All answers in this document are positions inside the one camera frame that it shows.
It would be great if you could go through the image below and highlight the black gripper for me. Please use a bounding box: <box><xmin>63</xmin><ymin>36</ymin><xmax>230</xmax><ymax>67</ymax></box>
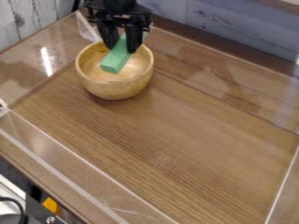
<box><xmin>83</xmin><ymin>0</ymin><xmax>152</xmax><ymax>53</ymax></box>

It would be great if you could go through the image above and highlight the green rectangular block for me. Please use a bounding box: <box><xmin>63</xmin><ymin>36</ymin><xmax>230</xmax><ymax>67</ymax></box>
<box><xmin>99</xmin><ymin>34</ymin><xmax>132</xmax><ymax>74</ymax></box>

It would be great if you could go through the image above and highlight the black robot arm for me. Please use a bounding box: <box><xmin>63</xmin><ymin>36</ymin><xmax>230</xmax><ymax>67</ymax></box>
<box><xmin>84</xmin><ymin>0</ymin><xmax>152</xmax><ymax>53</ymax></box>

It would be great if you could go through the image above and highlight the brown wooden bowl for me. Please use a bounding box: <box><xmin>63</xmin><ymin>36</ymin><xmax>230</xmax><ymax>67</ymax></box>
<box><xmin>75</xmin><ymin>42</ymin><xmax>155</xmax><ymax>100</ymax></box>

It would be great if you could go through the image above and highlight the black device with yellow label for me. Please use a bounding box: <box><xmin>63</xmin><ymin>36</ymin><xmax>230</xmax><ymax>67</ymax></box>
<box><xmin>26</xmin><ymin>194</ymin><xmax>82</xmax><ymax>224</ymax></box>

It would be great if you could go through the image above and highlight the clear acrylic corner bracket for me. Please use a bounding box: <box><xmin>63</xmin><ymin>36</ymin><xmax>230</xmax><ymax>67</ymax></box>
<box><xmin>75</xmin><ymin>11</ymin><xmax>102</xmax><ymax>42</ymax></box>

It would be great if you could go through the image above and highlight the clear acrylic tray wall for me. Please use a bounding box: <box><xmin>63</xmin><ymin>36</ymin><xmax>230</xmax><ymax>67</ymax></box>
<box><xmin>0</xmin><ymin>105</ymin><xmax>179</xmax><ymax>224</ymax></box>

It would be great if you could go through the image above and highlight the black cable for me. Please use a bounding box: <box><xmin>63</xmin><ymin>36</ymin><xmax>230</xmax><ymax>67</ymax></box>
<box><xmin>0</xmin><ymin>196</ymin><xmax>30</xmax><ymax>224</ymax></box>

